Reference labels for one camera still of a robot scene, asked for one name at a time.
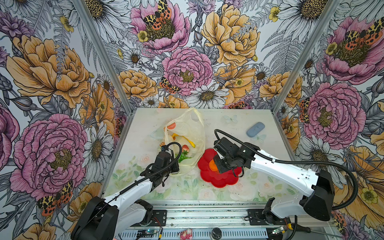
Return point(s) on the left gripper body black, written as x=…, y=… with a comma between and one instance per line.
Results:
x=174, y=169

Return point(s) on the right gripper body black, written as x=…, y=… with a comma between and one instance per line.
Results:
x=225, y=164

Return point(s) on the orange fake fruit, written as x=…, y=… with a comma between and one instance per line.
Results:
x=213, y=166

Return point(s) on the red strawberry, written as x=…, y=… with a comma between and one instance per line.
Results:
x=185, y=148

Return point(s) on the cream plastic bag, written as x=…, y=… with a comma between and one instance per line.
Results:
x=191, y=125

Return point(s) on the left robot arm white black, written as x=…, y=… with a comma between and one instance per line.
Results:
x=103, y=218

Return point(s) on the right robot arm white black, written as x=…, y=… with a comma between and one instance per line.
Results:
x=315, y=190

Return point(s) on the green grapes bunch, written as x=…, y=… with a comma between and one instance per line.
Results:
x=184, y=156

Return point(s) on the red flower-shaped plate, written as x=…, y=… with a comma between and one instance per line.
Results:
x=215, y=178

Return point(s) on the yellow banana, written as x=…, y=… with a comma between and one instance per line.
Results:
x=191, y=143

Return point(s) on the grey-blue oval case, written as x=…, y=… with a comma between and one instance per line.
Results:
x=255, y=129

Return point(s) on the pink white small object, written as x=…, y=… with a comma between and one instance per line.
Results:
x=186, y=234

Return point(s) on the black round knob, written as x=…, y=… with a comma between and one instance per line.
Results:
x=216, y=234

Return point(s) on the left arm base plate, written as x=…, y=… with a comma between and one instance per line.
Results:
x=158, y=218

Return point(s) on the aluminium rail frame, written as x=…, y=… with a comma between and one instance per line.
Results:
x=203, y=216

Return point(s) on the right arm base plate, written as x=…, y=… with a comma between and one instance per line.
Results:
x=257, y=217

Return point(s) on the left aluminium corner post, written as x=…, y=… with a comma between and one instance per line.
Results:
x=88, y=23

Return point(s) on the aluminium corner post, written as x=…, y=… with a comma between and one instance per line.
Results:
x=322, y=24
x=88, y=23

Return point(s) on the right aluminium corner post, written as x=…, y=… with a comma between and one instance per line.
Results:
x=322, y=24

